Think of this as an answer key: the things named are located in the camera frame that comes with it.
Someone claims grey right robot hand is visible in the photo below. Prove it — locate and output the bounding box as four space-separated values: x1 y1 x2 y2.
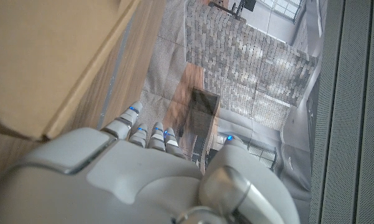
0 101 301 224

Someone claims flat brown cardboard box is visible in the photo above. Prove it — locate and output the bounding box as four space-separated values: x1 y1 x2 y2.
0 0 141 141

